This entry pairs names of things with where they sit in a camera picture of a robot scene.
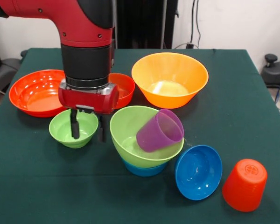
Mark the large red plastic bowl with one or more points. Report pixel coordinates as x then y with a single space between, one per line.
35 93

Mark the small red plastic bowl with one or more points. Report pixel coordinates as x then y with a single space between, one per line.
126 88

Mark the black chair base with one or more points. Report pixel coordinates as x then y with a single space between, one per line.
274 72

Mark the dark blue plastic bowl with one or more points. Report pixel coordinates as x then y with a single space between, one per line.
198 172

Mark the purple plastic cup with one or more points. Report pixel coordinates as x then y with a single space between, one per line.
156 135

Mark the large orange plastic bowl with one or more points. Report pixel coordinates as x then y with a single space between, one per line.
170 77

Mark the small green plastic bowl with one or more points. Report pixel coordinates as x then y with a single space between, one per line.
58 130

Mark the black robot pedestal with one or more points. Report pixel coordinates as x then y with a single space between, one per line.
144 23

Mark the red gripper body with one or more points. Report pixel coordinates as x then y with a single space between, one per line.
88 100

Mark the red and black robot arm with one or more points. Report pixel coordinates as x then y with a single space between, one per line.
79 35

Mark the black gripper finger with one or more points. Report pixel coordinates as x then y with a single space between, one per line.
74 126
102 128

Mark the red plastic cup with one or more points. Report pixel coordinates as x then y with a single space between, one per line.
245 186

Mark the large green plastic bowl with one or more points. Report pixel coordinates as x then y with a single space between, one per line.
123 126

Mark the dark green table cloth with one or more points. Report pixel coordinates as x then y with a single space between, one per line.
84 198

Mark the light blue plastic bowl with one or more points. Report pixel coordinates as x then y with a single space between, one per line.
143 170

